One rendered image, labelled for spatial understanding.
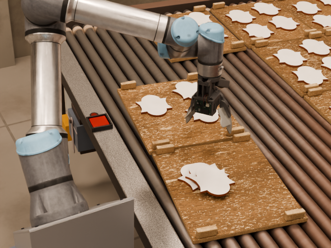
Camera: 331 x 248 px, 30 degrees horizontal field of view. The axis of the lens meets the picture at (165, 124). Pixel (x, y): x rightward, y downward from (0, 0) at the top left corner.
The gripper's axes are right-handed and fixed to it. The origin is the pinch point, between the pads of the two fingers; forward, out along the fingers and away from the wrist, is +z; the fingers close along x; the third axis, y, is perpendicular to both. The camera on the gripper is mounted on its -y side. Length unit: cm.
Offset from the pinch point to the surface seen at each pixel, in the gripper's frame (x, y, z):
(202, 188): 7.1, 21.8, 7.6
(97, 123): -40.2, 2.7, 7.5
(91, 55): -69, -41, 5
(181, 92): -21.8, -27.4, 5.1
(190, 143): -6.7, -0.9, 8.4
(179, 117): -16.1, -13.1, 7.1
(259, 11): -19, -113, 0
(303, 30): 4, -104, 3
